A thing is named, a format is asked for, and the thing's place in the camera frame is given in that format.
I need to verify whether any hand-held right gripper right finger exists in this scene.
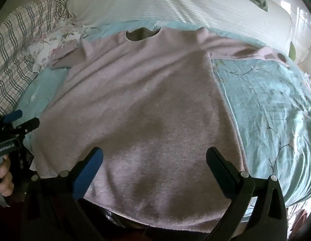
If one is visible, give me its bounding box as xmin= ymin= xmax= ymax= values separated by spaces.
xmin=206 ymin=147 xmax=288 ymax=241

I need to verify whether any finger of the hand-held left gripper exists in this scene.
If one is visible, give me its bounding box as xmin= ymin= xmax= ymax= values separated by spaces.
xmin=2 ymin=109 xmax=23 ymax=124
xmin=16 ymin=117 xmax=41 ymax=136

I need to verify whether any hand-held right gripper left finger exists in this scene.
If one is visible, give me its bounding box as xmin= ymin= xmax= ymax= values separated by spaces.
xmin=21 ymin=147 xmax=104 ymax=241

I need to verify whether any pink knit sweater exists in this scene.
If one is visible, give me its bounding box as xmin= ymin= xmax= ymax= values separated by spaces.
xmin=30 ymin=26 xmax=289 ymax=233

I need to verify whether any person's left hand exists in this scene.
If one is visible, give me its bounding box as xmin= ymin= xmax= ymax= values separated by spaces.
xmin=0 ymin=154 xmax=15 ymax=195

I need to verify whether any plaid cloth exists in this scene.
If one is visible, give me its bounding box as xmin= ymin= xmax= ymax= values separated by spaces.
xmin=0 ymin=0 xmax=71 ymax=116

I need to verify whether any teal floral bed sheet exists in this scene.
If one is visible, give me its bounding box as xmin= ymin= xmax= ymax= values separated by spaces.
xmin=10 ymin=20 xmax=311 ymax=234

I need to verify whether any floral ruffled cloth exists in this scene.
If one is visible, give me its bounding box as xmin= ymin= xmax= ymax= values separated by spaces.
xmin=27 ymin=17 xmax=96 ymax=73

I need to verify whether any small green cloth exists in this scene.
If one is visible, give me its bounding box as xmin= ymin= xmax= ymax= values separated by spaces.
xmin=288 ymin=41 xmax=296 ymax=61

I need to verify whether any white striped blanket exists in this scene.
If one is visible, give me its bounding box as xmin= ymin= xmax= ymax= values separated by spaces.
xmin=66 ymin=0 xmax=293 ymax=56

